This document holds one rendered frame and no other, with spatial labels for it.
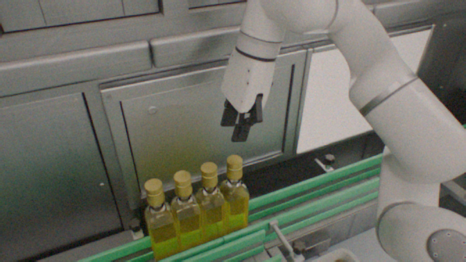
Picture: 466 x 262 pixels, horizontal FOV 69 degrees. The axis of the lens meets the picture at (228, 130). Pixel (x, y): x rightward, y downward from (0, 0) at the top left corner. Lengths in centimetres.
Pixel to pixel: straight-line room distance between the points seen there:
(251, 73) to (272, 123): 34
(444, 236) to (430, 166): 8
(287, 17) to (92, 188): 60
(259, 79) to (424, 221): 31
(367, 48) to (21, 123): 63
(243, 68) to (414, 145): 29
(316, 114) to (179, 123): 39
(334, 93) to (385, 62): 50
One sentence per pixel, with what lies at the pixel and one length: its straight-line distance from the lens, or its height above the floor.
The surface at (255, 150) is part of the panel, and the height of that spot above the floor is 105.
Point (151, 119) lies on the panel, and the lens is 74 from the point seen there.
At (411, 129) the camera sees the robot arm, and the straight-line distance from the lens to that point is 47.
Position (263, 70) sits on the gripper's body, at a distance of 57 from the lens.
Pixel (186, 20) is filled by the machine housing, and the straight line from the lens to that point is 70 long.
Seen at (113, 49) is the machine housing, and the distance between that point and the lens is 67.
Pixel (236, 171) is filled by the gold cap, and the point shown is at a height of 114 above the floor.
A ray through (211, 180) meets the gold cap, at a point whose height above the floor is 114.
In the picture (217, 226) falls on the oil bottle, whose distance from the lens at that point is 81.
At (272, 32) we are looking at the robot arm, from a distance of 56.
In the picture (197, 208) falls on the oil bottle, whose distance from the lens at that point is 74.
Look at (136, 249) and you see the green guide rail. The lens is 87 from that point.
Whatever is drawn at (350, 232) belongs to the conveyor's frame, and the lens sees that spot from 112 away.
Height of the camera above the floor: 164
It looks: 37 degrees down
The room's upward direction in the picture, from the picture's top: straight up
